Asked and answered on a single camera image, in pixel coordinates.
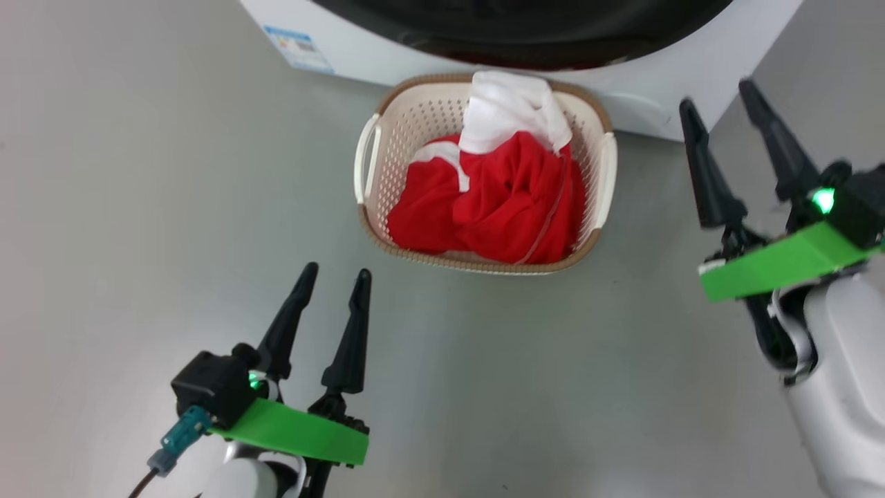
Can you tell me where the cream basket with brown rim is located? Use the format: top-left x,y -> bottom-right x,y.
353,71 -> 619,277

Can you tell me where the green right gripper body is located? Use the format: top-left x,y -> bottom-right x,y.
698,221 -> 885,304

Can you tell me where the white front-load washing machine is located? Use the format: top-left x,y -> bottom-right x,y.
239,0 -> 806,143

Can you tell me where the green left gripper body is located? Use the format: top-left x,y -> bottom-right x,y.
209,377 -> 370,498

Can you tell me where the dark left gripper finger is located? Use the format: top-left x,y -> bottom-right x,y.
256,261 -> 320,382
321,268 -> 373,396

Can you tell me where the red garment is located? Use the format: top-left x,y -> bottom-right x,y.
386,70 -> 587,266

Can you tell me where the washing machine door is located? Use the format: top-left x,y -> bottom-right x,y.
311,0 -> 734,71

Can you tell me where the teal left cable connector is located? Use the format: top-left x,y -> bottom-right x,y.
146,405 -> 212,479

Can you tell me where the round drain filter cover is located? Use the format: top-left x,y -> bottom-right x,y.
608,93 -> 672,129

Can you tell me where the blue energy label sticker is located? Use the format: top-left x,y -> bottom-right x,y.
263,26 -> 335,75

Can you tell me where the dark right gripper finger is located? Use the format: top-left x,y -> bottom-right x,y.
738,78 -> 821,203
679,98 -> 748,230

